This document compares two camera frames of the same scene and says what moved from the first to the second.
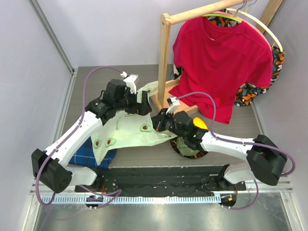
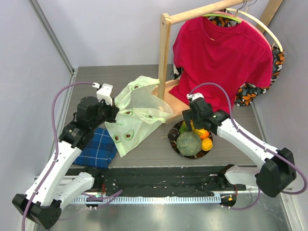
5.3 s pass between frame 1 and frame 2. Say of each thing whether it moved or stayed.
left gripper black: moved
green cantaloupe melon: stayed
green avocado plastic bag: moved
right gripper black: moved
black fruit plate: stayed
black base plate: stayed
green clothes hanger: stayed
